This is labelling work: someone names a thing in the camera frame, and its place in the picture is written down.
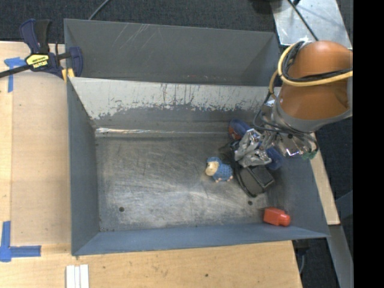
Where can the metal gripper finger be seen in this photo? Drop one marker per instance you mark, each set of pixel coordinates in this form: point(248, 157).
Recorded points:
point(255, 159)
point(249, 141)

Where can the blue and red toy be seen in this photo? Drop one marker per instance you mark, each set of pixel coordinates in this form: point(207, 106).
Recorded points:
point(238, 128)

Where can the black box-shaped object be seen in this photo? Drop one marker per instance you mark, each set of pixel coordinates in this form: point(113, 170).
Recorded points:
point(255, 179)

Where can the blue toy sheep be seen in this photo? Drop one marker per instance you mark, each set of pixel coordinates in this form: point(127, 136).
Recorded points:
point(220, 170)

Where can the red plastic cap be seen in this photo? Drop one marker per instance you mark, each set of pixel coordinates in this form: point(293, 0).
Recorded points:
point(275, 217)

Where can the grey metal bin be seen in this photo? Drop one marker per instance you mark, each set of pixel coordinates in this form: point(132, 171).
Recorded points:
point(168, 184)

